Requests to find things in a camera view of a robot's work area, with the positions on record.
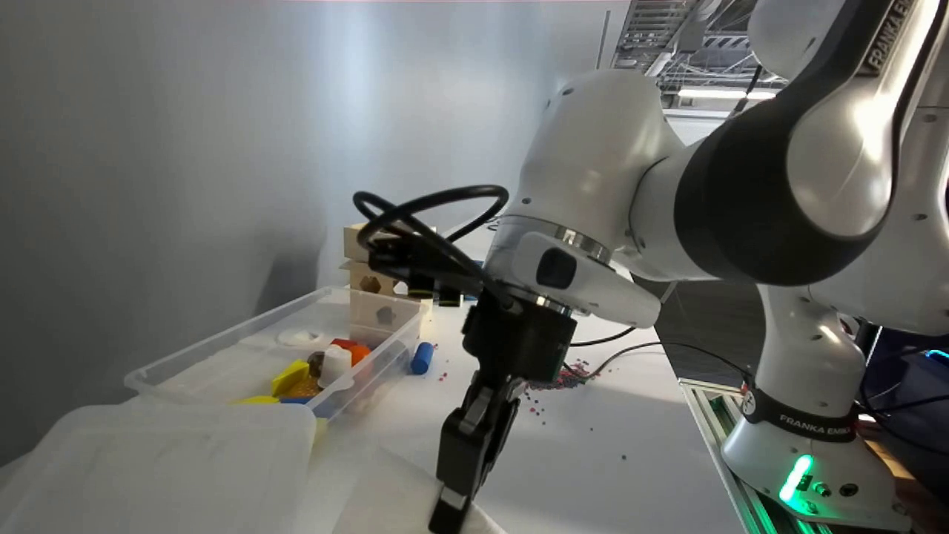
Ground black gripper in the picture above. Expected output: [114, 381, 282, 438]
[423, 291, 577, 534]

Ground colourful cereal pile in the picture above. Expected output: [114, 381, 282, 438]
[552, 355, 602, 392]

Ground small blue toy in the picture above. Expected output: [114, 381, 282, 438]
[406, 338, 442, 378]

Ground wooden block with holes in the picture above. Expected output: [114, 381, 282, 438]
[347, 260, 439, 344]

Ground orange toy piece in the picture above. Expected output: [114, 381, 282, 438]
[329, 335, 372, 366]

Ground white toy piece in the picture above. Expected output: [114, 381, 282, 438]
[316, 347, 354, 392]

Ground yellow toy piece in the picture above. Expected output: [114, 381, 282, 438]
[266, 358, 314, 401]

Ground plain light wooden block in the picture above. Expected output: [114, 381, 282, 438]
[341, 221, 386, 267]

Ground clear plastic bin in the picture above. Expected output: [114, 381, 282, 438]
[120, 282, 439, 426]

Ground clear plastic lid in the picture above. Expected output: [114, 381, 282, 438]
[0, 398, 320, 534]

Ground thin red black wires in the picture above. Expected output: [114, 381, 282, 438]
[569, 323, 667, 378]

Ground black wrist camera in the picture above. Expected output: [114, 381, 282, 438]
[365, 231, 469, 304]

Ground thick black gripper cable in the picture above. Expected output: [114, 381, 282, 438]
[349, 181, 513, 291]

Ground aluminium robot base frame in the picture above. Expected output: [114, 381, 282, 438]
[678, 378, 795, 534]

